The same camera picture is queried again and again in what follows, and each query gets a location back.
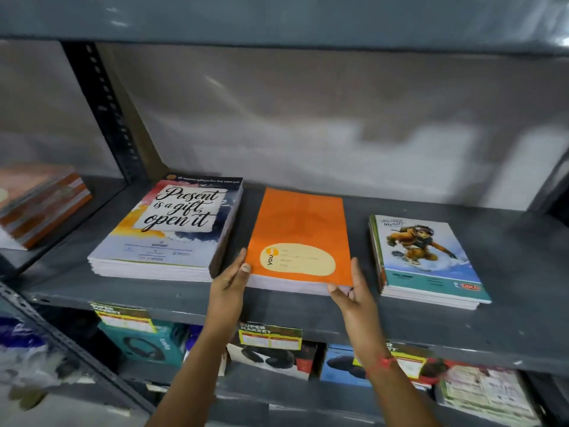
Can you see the person's right hand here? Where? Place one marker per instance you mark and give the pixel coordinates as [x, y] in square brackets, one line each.
[362, 317]

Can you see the person's left hand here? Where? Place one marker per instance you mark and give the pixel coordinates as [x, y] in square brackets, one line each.
[224, 297]

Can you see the person's right thumb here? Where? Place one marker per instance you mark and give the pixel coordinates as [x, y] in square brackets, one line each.
[338, 293]

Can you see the person's left thumb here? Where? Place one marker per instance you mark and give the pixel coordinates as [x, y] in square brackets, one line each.
[244, 274]

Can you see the orange notebook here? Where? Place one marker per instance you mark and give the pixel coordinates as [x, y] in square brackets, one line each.
[300, 226]

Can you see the person's right forearm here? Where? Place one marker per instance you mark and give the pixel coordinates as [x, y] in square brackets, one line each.
[400, 400]

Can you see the person's left forearm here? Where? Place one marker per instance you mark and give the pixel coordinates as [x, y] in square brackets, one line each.
[195, 382]

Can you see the yellow shelf price label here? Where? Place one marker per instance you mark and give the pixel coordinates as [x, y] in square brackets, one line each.
[270, 337]
[411, 362]
[126, 319]

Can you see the blue product box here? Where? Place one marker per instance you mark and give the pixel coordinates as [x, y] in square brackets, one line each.
[342, 366]

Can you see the red wrist thread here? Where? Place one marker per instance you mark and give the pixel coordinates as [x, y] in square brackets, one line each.
[383, 362]

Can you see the white headphone box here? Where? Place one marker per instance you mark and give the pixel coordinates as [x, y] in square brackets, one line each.
[271, 361]

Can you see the stack of script print notebooks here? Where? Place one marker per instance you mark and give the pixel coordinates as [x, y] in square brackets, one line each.
[173, 217]

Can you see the stack of cartoon cover notebooks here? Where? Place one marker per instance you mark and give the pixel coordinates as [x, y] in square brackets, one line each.
[426, 257]

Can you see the teal headphone box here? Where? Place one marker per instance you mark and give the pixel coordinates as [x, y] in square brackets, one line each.
[146, 344]

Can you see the gray metal shelf rack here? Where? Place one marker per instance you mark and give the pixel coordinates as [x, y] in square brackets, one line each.
[511, 262]

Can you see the clear packet of printed papers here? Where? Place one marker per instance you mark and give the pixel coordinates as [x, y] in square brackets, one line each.
[486, 391]

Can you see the black perforated shelf upright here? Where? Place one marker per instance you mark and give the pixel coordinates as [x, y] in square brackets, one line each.
[106, 115]

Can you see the stack of brown orange notebooks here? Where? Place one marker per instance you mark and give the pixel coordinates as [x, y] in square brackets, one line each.
[38, 200]

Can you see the white plastic bag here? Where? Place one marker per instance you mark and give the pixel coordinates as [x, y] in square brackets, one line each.
[31, 364]

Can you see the blue plastic bag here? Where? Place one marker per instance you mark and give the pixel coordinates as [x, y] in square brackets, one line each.
[17, 333]

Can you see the gray perforated shelf post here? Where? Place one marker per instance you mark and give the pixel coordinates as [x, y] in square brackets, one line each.
[66, 344]

